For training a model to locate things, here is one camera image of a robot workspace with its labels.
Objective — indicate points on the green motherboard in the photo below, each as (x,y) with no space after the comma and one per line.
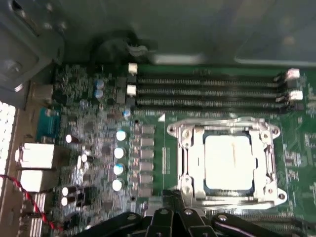
(296,148)

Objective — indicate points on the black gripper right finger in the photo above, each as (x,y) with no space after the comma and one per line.
(190,222)

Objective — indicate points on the silver CPU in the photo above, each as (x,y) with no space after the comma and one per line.
(229,163)

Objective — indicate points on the black RAM slot white clips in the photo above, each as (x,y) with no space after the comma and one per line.
(209,71)
(209,93)

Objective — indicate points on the silver blue-top capacitor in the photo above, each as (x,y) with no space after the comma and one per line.
(118,169)
(121,135)
(119,153)
(117,185)

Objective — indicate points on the black PC case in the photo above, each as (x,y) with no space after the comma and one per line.
(197,32)

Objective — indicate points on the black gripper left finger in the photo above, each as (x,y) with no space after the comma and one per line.
(160,222)

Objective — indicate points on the silver rear port block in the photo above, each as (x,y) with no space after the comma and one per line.
(34,155)
(32,181)

